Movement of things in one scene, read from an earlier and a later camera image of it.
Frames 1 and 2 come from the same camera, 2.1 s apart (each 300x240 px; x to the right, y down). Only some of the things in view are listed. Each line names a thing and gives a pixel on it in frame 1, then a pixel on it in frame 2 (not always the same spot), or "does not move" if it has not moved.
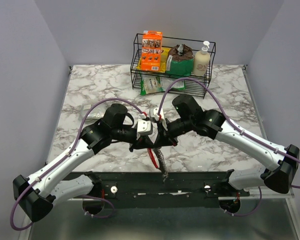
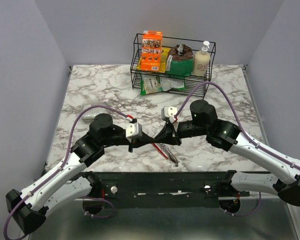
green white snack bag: [150, 83] does not move
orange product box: [152, 45] does not move
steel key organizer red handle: [163, 166] → [165, 151]
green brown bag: [180, 61] does not move
